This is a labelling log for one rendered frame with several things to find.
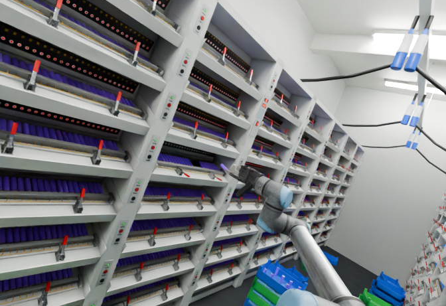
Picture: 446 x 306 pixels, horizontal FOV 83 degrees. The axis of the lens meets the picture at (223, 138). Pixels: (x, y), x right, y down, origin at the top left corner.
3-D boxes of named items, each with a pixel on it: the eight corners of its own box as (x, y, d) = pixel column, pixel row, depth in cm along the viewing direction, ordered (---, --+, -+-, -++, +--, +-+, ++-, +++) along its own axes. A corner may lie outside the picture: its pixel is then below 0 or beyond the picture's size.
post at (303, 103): (241, 285, 226) (317, 97, 219) (235, 288, 219) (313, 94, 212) (225, 271, 239) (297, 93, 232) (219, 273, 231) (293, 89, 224)
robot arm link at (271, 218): (280, 238, 113) (291, 213, 112) (256, 229, 112) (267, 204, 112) (275, 229, 122) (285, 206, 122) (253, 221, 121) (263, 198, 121)
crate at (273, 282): (303, 293, 173) (308, 283, 173) (296, 305, 156) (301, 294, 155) (265, 267, 188) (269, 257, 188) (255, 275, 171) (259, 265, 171)
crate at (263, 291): (298, 304, 173) (303, 293, 173) (291, 317, 156) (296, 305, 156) (261, 277, 189) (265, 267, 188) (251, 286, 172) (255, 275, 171)
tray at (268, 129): (289, 149, 215) (300, 136, 211) (254, 133, 168) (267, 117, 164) (274, 134, 227) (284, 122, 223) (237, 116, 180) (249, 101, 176)
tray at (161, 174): (224, 187, 162) (233, 176, 160) (147, 180, 115) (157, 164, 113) (208, 166, 174) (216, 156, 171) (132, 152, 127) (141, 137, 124)
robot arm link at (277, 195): (281, 210, 109) (289, 189, 109) (257, 197, 117) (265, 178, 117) (289, 210, 117) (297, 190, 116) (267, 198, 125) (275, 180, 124)
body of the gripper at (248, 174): (247, 166, 134) (266, 174, 126) (241, 180, 134) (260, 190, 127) (240, 164, 128) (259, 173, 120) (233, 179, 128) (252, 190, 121)
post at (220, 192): (186, 310, 172) (285, 63, 165) (176, 315, 164) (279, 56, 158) (169, 291, 184) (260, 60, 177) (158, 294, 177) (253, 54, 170)
